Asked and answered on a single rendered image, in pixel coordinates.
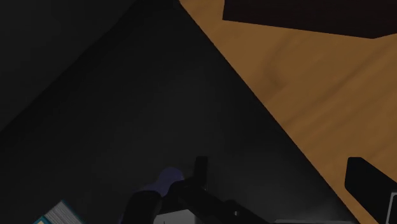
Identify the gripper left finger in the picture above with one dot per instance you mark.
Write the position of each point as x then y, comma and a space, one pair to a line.
201, 169

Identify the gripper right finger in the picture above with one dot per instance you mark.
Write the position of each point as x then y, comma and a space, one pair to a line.
369, 186

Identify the purple rounded object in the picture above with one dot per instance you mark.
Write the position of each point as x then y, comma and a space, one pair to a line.
169, 178

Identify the white box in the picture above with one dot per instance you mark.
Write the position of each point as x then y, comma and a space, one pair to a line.
175, 217

